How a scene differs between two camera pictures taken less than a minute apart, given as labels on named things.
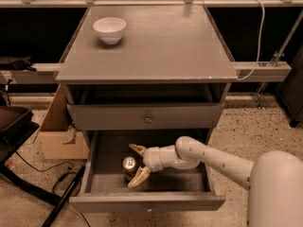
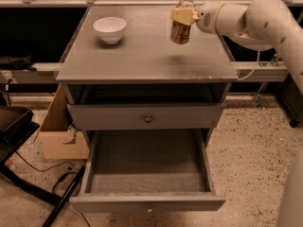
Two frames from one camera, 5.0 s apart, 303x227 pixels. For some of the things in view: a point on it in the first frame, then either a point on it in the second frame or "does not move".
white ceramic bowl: (110, 29) does not move
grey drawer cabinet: (167, 78) does not move
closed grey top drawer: (146, 116) does not move
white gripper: (152, 158) → (205, 18)
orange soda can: (129, 168) → (180, 32)
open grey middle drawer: (179, 189) does not move
